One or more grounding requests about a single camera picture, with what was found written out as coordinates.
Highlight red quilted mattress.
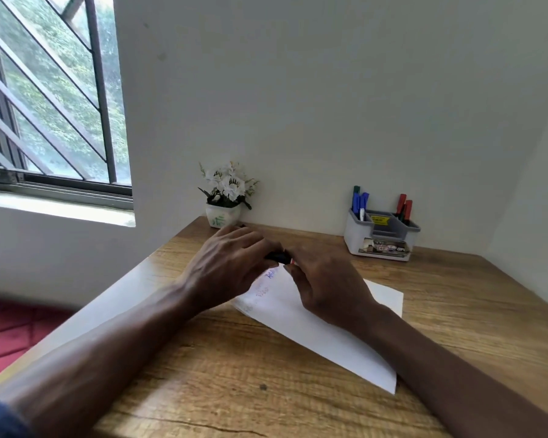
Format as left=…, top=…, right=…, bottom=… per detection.
left=0, top=296, right=76, bottom=388

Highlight person's left hand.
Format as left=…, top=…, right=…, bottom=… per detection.
left=178, top=224, right=286, bottom=313

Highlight blue left shirt sleeve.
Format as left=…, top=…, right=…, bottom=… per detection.
left=0, top=395, right=33, bottom=438

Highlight white paper sheet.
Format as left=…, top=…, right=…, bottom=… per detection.
left=230, top=264, right=404, bottom=395

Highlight person's right forearm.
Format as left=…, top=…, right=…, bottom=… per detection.
left=356, top=305, right=548, bottom=438

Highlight person's left forearm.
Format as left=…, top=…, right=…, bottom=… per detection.
left=0, top=282, right=197, bottom=438

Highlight barred window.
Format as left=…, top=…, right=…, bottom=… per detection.
left=0, top=0, right=134, bottom=209

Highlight potted white artificial flowers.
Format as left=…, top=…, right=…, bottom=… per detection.
left=197, top=160, right=260, bottom=229

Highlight person's right hand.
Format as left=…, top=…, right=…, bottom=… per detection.
left=283, top=246, right=384, bottom=333

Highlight gray desk organizer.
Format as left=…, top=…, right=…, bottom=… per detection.
left=343, top=209, right=422, bottom=262

